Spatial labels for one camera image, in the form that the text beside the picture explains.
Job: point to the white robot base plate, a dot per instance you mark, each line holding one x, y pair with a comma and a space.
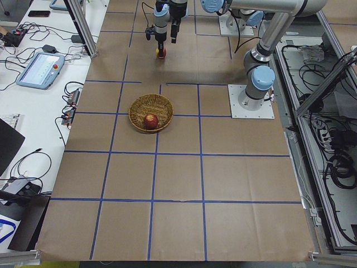
243, 107

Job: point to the black laptop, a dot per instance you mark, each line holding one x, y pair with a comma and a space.
11, 142

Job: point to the yellow-red apple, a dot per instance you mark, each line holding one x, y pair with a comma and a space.
161, 54

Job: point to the white keyboard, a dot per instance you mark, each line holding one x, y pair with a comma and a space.
12, 119

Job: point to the aluminium frame post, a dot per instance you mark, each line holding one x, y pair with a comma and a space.
78, 18

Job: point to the black smartphone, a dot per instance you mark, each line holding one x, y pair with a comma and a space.
39, 13

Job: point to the woven wicker basket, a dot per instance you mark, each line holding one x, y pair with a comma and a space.
151, 103

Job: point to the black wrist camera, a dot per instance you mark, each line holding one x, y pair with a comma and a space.
149, 31

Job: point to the blue teach pendant tablet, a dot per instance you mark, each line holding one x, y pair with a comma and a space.
41, 71

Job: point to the red apple in basket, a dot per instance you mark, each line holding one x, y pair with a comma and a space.
150, 121

